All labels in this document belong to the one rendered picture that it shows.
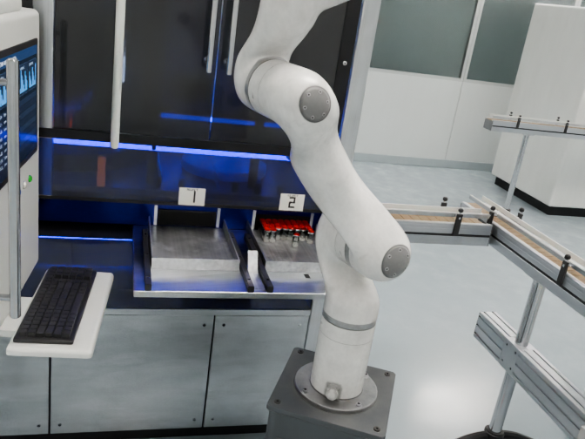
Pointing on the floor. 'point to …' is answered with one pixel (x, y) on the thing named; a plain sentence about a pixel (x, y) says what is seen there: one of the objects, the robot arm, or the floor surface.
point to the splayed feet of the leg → (494, 435)
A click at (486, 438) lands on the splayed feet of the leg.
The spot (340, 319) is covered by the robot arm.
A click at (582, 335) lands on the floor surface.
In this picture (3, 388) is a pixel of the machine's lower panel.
